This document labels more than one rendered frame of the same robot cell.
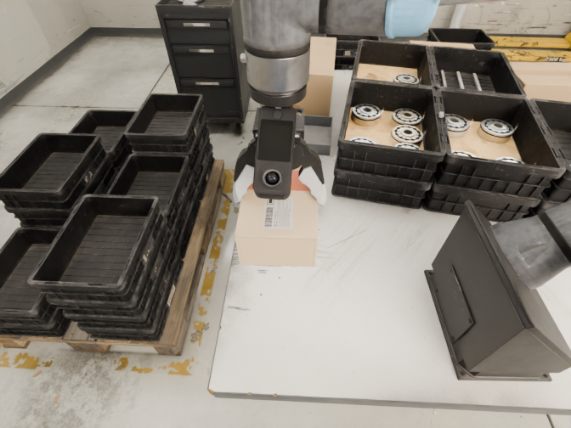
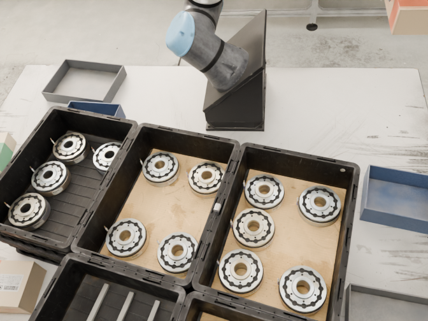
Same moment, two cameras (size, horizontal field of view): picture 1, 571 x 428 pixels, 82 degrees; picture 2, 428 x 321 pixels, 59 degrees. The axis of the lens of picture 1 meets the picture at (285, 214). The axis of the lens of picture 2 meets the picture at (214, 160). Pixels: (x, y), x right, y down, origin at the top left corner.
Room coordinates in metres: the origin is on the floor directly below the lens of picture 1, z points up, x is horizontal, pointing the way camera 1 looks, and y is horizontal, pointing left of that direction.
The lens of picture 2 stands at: (1.33, -0.37, 1.71)
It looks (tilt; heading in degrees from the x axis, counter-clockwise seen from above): 54 degrees down; 194
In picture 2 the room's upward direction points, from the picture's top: 10 degrees counter-clockwise
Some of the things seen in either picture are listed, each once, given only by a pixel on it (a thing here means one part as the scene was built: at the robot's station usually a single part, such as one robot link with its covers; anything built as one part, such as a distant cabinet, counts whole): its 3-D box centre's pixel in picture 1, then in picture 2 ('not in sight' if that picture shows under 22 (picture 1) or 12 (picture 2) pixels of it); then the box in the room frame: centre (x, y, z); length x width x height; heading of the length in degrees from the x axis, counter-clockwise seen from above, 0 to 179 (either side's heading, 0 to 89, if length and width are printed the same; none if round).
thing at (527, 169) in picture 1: (490, 126); (161, 194); (0.88, -0.63, 0.92); 0.40 x 0.30 x 0.02; 167
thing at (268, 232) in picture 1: (279, 213); (415, 4); (0.37, 0.01, 1.08); 0.16 x 0.12 x 0.07; 178
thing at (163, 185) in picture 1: (157, 206); not in sight; (1.11, 0.63, 0.31); 0.40 x 0.30 x 0.34; 177
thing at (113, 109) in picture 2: not in sight; (90, 123); (0.49, -1.00, 0.74); 0.20 x 0.15 x 0.07; 85
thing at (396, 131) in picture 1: (407, 133); (253, 227); (0.93, -0.41, 0.86); 0.10 x 0.10 x 0.01
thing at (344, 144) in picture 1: (391, 115); (281, 223); (0.94, -0.34, 0.92); 0.40 x 0.30 x 0.02; 167
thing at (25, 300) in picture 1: (40, 280); not in sight; (0.73, 1.05, 0.26); 0.40 x 0.30 x 0.23; 178
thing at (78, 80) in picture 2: not in sight; (85, 83); (0.27, -1.10, 0.73); 0.27 x 0.20 x 0.05; 80
